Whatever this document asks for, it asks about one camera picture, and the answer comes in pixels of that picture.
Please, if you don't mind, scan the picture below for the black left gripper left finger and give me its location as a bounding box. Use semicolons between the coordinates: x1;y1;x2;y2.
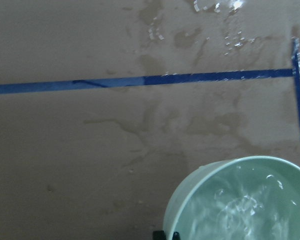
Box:
152;230;165;240

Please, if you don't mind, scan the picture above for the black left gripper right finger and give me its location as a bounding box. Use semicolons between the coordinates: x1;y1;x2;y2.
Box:
172;231;180;240

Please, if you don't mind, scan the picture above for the light green bowl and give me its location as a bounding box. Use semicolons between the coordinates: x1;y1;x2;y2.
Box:
162;156;300;240

